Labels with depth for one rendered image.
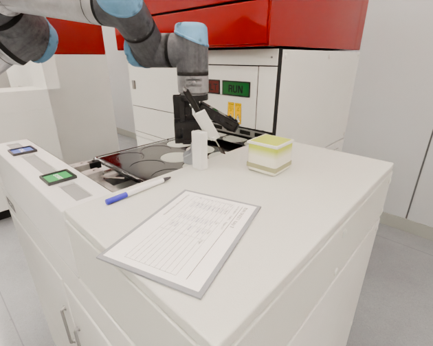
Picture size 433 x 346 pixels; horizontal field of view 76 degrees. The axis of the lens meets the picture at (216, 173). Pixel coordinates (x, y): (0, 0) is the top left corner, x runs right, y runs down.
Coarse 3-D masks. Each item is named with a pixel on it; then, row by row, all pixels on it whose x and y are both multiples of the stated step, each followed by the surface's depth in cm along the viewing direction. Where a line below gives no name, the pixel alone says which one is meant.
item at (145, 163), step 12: (156, 144) 101; (108, 156) 89; (120, 156) 90; (132, 156) 90; (144, 156) 89; (156, 156) 89; (120, 168) 80; (132, 168) 80; (144, 168) 80; (156, 168) 80; (168, 168) 79; (180, 168) 79; (144, 180) 72
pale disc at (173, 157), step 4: (172, 152) 93; (176, 152) 93; (180, 152) 93; (164, 156) 89; (168, 156) 89; (172, 156) 89; (176, 156) 89; (180, 156) 89; (164, 160) 86; (168, 160) 86; (172, 160) 86; (176, 160) 86; (180, 160) 86
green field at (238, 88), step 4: (224, 84) 94; (228, 84) 93; (232, 84) 91; (236, 84) 90; (240, 84) 89; (244, 84) 88; (248, 84) 87; (224, 88) 94; (228, 88) 93; (232, 88) 92; (236, 88) 91; (240, 88) 90; (244, 88) 89; (248, 88) 88; (224, 92) 95; (228, 92) 94; (232, 92) 92; (236, 92) 91; (240, 92) 90; (244, 92) 89; (248, 92) 88
